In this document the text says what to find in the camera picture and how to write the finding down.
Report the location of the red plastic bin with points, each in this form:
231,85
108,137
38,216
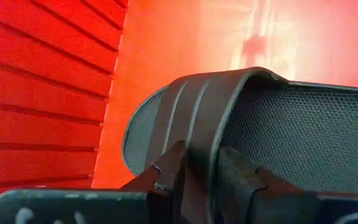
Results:
42,77

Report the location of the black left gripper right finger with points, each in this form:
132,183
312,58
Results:
291,208

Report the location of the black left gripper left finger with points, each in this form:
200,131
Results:
73,208

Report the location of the black rubber slide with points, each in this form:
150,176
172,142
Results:
291,130

